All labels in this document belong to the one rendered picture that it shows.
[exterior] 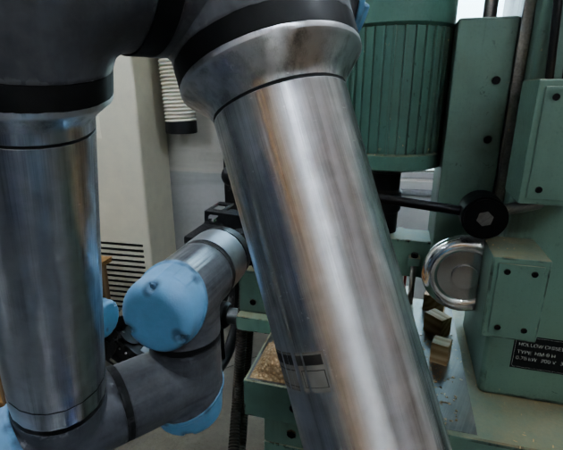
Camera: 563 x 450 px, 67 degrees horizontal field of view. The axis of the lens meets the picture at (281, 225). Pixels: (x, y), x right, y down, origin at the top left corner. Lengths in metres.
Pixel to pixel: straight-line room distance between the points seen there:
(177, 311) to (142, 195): 1.79
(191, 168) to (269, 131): 2.12
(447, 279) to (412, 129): 0.24
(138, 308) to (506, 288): 0.46
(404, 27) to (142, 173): 1.64
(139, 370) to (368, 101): 0.49
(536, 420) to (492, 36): 0.58
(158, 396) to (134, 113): 1.75
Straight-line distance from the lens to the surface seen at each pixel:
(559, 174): 0.62
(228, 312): 0.95
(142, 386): 0.45
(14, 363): 0.36
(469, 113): 0.71
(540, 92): 0.60
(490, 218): 0.64
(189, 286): 0.41
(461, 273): 0.69
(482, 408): 0.81
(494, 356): 0.80
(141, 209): 2.19
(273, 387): 0.63
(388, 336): 0.24
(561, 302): 0.77
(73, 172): 0.27
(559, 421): 0.84
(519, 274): 0.64
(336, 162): 0.23
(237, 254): 0.49
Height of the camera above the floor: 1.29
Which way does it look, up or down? 18 degrees down
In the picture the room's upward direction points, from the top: straight up
